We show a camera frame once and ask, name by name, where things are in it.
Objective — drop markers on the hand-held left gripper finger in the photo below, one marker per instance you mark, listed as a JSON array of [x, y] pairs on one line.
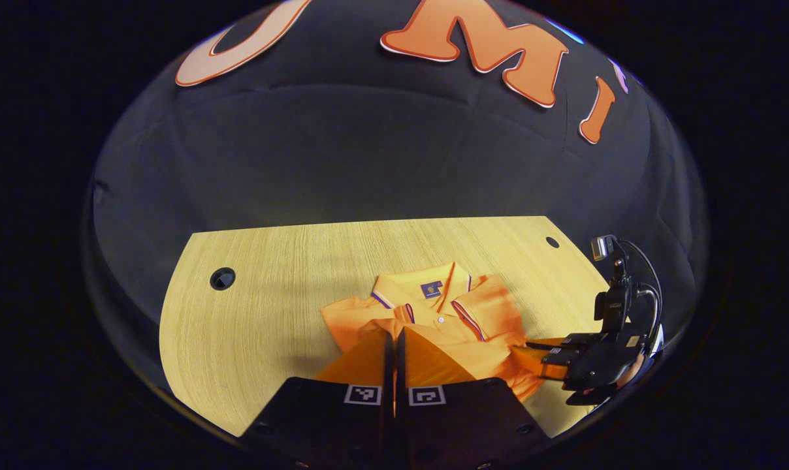
[[388, 372], [401, 372]]

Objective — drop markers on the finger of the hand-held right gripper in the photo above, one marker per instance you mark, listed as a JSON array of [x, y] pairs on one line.
[[567, 343], [545, 365]]

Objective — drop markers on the orange T-shirt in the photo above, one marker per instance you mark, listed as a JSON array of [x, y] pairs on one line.
[[473, 307]]

